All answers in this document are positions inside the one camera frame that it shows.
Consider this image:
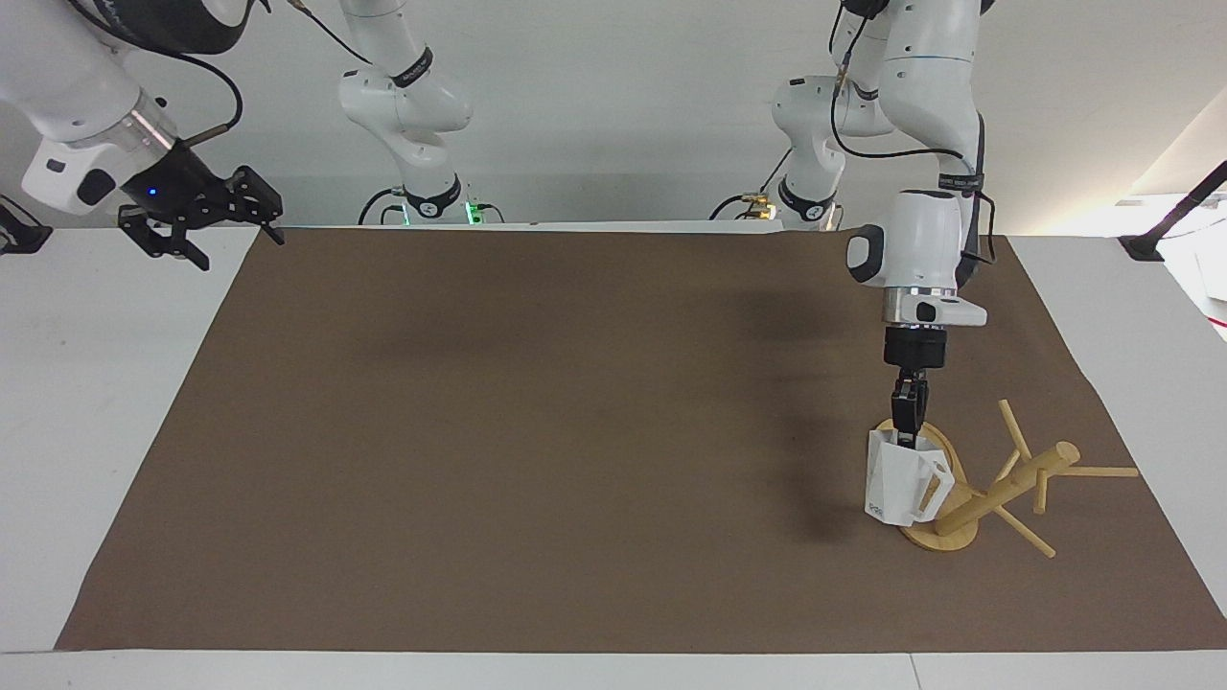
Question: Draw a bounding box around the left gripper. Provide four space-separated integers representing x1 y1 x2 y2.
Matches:
883 326 950 383

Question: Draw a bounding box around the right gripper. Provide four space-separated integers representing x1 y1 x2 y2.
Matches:
117 142 287 272

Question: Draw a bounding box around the white cup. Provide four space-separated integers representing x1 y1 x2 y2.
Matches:
866 426 957 528

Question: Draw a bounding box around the wooden cup rack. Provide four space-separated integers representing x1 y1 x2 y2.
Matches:
887 400 1141 560

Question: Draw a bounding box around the black stand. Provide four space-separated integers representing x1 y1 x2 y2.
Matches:
0 195 55 256
1120 160 1227 263

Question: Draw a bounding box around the black cable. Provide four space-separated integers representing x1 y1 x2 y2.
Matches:
286 0 375 66
827 5 998 288
173 48 243 150
709 192 779 221
358 187 408 227

